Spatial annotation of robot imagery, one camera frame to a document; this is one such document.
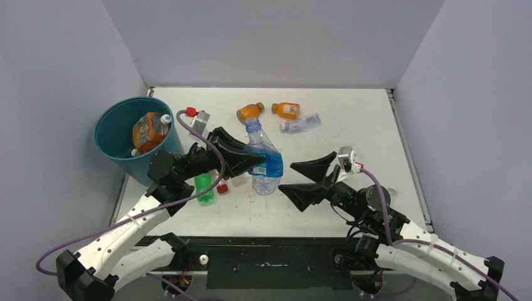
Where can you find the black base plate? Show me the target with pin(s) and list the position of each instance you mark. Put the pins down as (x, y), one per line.
(272, 263)

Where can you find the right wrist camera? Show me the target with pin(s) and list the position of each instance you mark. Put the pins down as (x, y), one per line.
(346, 157)

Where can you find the green plastic bottle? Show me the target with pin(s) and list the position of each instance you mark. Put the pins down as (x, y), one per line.
(202, 182)

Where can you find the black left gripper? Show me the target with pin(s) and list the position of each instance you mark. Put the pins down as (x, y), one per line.
(236, 162)

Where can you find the crushed clear water bottle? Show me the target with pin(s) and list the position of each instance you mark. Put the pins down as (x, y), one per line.
(301, 124)

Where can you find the large orange label bottle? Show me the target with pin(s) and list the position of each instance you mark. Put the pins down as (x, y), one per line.
(150, 130)

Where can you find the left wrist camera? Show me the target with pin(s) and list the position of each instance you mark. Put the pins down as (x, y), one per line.
(200, 121)

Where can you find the orange bottle with barcode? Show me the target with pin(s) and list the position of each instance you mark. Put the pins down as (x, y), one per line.
(286, 110)

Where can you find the small orange juice bottle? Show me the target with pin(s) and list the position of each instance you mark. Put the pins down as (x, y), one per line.
(249, 111)

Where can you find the teal plastic bin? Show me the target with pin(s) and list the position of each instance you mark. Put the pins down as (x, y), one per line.
(113, 135)

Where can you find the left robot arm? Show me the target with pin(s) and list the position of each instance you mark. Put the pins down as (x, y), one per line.
(99, 269)

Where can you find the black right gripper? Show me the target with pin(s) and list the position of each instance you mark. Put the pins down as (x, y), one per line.
(301, 194)

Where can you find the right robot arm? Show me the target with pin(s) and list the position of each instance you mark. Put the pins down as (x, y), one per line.
(385, 238)

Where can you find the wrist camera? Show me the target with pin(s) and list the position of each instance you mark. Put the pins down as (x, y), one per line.
(200, 121)
(346, 157)

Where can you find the red cap small bottle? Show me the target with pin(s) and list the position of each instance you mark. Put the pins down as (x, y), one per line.
(222, 187)

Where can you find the clear bottle blue cap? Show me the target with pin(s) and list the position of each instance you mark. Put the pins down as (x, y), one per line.
(392, 192)

